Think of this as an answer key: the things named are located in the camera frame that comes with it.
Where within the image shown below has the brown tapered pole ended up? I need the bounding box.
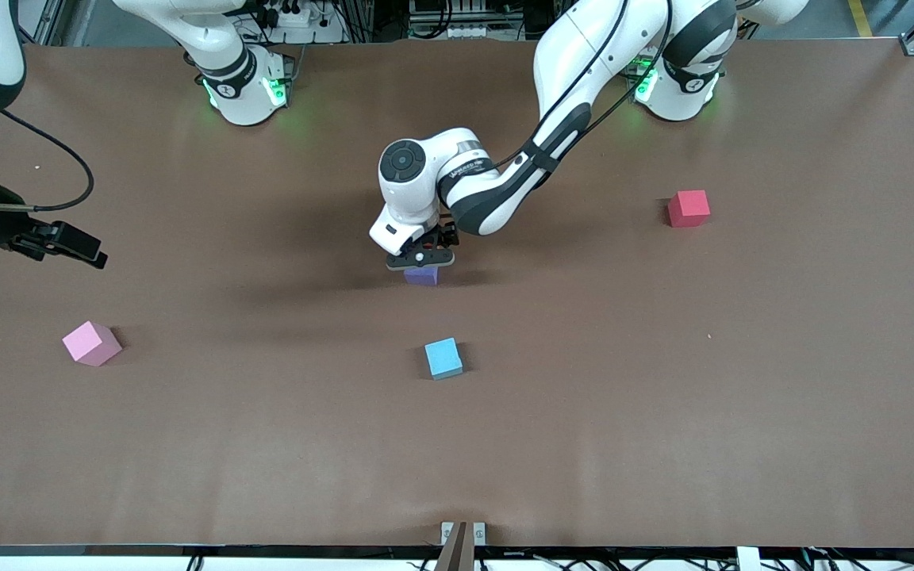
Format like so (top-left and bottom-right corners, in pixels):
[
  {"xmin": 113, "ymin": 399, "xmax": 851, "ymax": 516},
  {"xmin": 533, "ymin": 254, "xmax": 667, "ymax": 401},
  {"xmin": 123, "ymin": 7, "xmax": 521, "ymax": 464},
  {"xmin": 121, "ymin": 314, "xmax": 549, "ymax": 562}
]
[{"xmin": 435, "ymin": 521, "xmax": 475, "ymax": 571}]

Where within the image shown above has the black electronics rack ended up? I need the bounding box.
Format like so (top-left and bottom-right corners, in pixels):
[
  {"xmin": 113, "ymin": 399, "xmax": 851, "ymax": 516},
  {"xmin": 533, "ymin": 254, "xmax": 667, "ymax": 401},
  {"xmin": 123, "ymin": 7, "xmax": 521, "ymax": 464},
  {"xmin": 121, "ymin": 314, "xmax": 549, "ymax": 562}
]
[{"xmin": 408, "ymin": 0, "xmax": 523, "ymax": 40}]

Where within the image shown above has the blue foam cube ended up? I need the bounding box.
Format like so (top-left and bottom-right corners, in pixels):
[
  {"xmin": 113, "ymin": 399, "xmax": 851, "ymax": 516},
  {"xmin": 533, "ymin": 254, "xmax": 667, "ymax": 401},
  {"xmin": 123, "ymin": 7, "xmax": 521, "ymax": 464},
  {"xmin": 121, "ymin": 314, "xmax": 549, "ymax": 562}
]
[{"xmin": 424, "ymin": 337, "xmax": 464, "ymax": 381}]

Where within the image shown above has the white power strip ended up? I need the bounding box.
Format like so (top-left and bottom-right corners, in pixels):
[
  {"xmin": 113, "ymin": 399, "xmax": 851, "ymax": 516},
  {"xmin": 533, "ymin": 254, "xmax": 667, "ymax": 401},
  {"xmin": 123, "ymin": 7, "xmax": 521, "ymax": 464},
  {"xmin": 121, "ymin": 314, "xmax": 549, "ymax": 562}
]
[{"xmin": 255, "ymin": 0, "xmax": 347, "ymax": 44}]

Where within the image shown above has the red foam cube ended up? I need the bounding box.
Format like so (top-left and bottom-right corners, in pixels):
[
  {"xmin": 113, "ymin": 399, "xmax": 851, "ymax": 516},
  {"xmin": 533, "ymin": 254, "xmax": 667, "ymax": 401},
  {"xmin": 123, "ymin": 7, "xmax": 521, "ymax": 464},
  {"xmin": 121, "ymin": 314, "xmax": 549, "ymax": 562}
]
[{"xmin": 667, "ymin": 190, "xmax": 711, "ymax": 229}]

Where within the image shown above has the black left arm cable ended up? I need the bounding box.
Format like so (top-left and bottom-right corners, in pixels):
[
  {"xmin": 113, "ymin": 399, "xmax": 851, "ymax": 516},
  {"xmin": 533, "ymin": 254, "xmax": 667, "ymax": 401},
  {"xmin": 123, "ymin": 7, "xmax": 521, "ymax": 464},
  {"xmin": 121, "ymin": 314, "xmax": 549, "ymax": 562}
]
[{"xmin": 493, "ymin": 0, "xmax": 676, "ymax": 171}]

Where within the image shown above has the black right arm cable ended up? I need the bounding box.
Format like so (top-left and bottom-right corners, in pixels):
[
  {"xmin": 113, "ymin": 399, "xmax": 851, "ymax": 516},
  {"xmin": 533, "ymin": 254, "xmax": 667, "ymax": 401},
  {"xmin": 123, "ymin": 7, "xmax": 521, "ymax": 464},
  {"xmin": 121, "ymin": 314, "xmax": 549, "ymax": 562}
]
[{"xmin": 0, "ymin": 109, "xmax": 97, "ymax": 213}]

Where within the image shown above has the light pink foam cube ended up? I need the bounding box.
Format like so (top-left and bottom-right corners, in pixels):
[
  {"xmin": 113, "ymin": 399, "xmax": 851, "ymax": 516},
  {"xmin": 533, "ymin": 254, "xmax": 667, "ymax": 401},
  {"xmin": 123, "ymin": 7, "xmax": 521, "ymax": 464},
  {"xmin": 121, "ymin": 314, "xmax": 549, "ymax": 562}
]
[{"xmin": 62, "ymin": 320, "xmax": 123, "ymax": 368}]

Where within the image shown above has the metal clamp bracket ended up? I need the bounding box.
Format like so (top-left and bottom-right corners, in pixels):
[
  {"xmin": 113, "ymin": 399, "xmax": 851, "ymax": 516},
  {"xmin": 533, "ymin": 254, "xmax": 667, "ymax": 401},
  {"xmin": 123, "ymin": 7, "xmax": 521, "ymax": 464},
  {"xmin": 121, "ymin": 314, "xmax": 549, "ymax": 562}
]
[{"xmin": 441, "ymin": 521, "xmax": 486, "ymax": 548}]

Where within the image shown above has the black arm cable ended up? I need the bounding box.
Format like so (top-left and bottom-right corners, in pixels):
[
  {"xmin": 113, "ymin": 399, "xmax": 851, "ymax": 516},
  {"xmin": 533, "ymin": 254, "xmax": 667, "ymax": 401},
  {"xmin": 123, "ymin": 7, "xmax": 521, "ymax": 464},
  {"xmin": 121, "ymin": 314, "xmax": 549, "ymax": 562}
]
[
  {"xmin": 493, "ymin": 0, "xmax": 676, "ymax": 171},
  {"xmin": 0, "ymin": 109, "xmax": 97, "ymax": 213}
]

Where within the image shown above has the brown table cover sheet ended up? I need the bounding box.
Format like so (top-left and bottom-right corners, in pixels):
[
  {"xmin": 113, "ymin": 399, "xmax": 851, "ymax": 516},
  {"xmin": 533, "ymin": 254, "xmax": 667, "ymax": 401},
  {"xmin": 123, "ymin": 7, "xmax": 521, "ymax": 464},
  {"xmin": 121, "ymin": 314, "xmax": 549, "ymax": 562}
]
[{"xmin": 0, "ymin": 38, "xmax": 914, "ymax": 548}]

